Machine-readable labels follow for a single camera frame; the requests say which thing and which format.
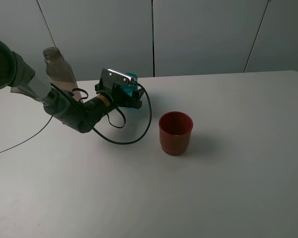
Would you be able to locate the brown translucent water bottle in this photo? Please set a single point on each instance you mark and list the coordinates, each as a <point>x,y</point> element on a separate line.
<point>59,70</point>

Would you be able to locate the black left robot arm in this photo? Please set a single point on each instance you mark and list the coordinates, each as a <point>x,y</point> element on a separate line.
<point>59,103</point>

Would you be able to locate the red plastic cup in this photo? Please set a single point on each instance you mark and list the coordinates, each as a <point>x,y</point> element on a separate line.
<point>174,132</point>

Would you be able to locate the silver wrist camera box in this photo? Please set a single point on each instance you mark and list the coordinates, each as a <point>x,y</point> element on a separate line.
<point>109,77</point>

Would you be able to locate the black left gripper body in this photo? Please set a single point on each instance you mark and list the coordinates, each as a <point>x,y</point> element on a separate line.
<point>115,93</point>

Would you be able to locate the teal translucent plastic cup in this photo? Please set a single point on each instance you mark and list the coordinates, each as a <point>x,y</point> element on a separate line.
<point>129,88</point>

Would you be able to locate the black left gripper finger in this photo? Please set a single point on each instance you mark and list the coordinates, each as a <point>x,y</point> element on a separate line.
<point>137,94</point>
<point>130,103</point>

